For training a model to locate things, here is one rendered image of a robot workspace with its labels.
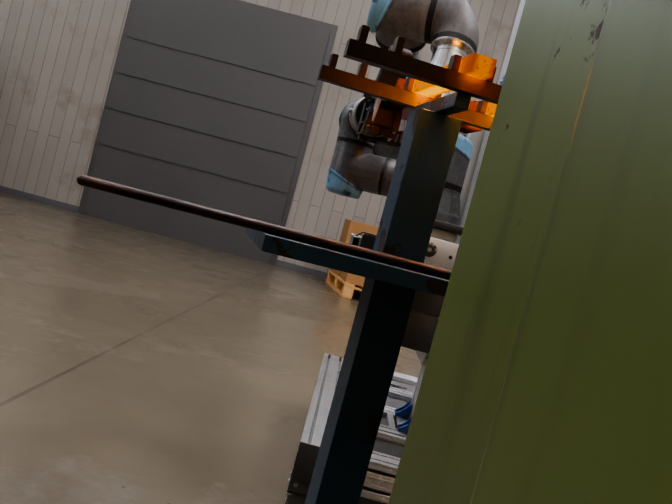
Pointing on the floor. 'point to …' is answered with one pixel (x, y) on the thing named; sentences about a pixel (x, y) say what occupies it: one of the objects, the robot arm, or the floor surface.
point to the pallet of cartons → (340, 281)
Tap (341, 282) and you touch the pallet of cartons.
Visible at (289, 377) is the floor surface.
